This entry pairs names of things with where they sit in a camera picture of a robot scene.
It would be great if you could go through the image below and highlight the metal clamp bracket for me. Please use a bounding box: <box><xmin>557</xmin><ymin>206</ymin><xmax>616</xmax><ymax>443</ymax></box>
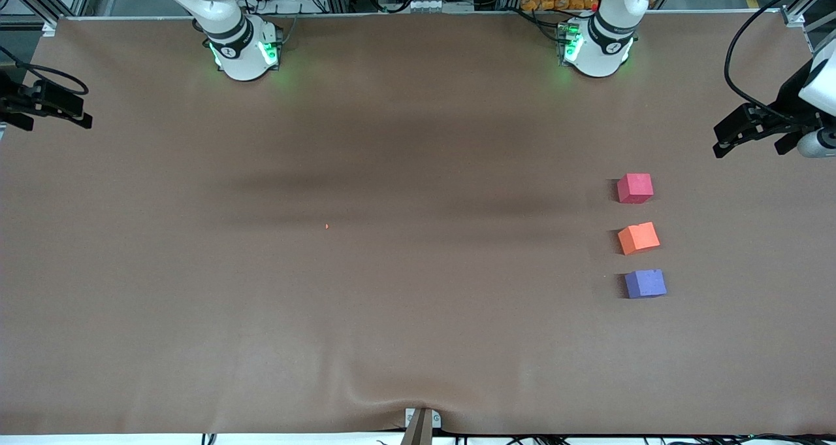
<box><xmin>404</xmin><ymin>407</ymin><xmax>442</xmax><ymax>429</ymax></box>

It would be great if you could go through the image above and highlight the purple foam block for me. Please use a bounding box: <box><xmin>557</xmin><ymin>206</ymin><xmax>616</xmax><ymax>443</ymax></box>
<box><xmin>624</xmin><ymin>269</ymin><xmax>667</xmax><ymax>299</ymax></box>

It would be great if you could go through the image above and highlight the red foam block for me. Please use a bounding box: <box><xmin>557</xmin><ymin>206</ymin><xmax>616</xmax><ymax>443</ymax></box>
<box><xmin>617</xmin><ymin>173</ymin><xmax>654</xmax><ymax>205</ymax></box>

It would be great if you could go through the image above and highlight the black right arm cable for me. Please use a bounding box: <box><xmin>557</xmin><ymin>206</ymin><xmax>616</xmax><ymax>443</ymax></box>
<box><xmin>0</xmin><ymin>43</ymin><xmax>89</xmax><ymax>97</ymax></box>

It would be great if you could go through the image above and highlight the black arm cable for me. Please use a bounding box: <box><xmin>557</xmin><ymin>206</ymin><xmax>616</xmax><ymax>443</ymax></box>
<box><xmin>724</xmin><ymin>0</ymin><xmax>836</xmax><ymax>116</ymax></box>
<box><xmin>0</xmin><ymin>43</ymin><xmax>89</xmax><ymax>97</ymax></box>

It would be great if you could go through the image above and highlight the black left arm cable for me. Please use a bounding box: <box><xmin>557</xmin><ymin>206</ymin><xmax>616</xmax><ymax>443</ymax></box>
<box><xmin>724</xmin><ymin>0</ymin><xmax>836</xmax><ymax>116</ymax></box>

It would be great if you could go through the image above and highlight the large table cover cloth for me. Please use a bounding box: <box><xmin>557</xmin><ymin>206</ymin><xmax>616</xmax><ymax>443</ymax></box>
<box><xmin>0</xmin><ymin>10</ymin><xmax>836</xmax><ymax>436</ymax></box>

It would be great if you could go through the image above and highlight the orange foam block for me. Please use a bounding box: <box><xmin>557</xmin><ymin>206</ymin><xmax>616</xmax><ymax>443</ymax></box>
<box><xmin>617</xmin><ymin>222</ymin><xmax>660</xmax><ymax>255</ymax></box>

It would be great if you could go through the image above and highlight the brown support bar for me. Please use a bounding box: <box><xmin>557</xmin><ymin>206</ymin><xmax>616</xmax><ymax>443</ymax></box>
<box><xmin>400</xmin><ymin>409</ymin><xmax>435</xmax><ymax>445</ymax></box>

